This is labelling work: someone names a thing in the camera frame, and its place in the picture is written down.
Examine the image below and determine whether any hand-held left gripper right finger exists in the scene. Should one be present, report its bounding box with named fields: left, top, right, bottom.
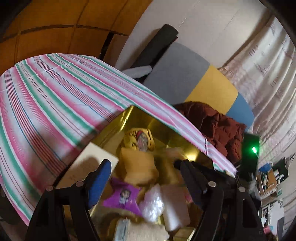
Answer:
left=173, top=160, right=267, bottom=241

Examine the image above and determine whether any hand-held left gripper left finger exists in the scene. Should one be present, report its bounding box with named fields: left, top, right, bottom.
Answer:
left=28, top=159, right=113, bottom=241

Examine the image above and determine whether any purple snack packet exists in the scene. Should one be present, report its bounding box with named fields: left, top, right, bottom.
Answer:
left=103, top=177, right=142, bottom=215

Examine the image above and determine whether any beige printed cardboard box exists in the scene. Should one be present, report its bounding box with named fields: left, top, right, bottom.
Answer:
left=55, top=142, right=119, bottom=193

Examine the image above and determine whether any clear plastic packet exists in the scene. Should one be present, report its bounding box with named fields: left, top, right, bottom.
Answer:
left=139, top=184, right=165, bottom=223

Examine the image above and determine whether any yellow snack packet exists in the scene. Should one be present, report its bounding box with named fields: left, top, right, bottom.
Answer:
left=122, top=127, right=155, bottom=152

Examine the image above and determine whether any gold metal tin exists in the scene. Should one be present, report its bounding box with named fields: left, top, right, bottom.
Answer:
left=55, top=105, right=214, bottom=241

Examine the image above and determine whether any blue round object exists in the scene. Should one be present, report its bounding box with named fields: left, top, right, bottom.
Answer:
left=259, top=162, right=272, bottom=173

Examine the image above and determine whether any brown cardboard box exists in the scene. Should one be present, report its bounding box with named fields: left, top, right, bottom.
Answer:
left=257, top=171, right=278, bottom=197

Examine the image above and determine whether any white foam block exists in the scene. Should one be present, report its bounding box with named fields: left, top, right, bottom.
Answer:
left=161, top=185, right=191, bottom=232

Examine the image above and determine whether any dark red jacket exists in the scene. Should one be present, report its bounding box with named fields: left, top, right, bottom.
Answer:
left=173, top=102, right=247, bottom=166

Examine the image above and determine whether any tan sponge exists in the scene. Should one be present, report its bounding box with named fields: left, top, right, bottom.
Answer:
left=120, top=148, right=159, bottom=186

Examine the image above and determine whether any beige cloth packet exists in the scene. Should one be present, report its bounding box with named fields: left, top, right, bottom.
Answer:
left=113, top=219, right=170, bottom=241

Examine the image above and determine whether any pale printed curtain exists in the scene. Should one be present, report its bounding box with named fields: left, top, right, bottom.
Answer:
left=217, top=14, right=296, bottom=223

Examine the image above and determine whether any striped tablecloth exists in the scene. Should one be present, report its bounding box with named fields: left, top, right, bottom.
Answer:
left=0, top=53, right=238, bottom=229

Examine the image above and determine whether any grey yellow blue padded board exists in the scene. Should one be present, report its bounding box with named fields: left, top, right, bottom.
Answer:
left=143, top=42, right=255, bottom=132

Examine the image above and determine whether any white foam piece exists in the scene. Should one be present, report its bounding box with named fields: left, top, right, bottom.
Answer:
left=121, top=65, right=153, bottom=78

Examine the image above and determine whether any black rolled mat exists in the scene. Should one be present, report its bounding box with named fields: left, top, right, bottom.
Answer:
left=131, top=24, right=180, bottom=69

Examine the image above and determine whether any wooden wardrobe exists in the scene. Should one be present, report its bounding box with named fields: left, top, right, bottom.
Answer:
left=0, top=0, right=153, bottom=75

